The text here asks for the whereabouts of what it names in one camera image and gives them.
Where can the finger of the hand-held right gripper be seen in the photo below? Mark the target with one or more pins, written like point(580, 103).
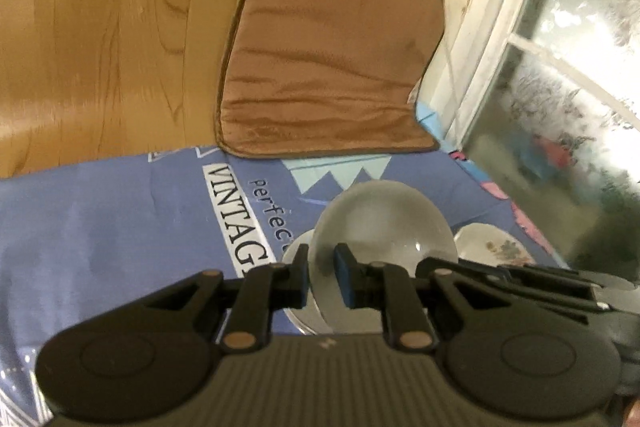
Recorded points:
point(525, 289)
point(555, 276)

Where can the small white floral plate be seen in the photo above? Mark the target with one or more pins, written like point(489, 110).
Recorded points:
point(490, 242)

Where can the white bowl with red flowers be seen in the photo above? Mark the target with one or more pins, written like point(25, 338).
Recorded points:
point(287, 249)
point(385, 222)

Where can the white window frame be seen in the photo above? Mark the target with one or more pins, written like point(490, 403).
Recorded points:
point(500, 7)

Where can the brown seat cushion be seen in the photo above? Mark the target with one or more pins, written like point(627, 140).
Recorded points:
point(325, 57)

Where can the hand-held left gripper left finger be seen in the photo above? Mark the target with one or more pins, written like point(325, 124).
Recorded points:
point(301, 277)

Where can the light blue cloth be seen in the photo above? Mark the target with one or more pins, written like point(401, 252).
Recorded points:
point(427, 119)

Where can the wood-pattern board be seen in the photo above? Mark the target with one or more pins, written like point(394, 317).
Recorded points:
point(100, 32)

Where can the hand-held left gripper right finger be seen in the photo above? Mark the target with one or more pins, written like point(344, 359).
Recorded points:
point(346, 279)

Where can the blue printed blanket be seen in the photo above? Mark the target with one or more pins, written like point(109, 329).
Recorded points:
point(125, 227)

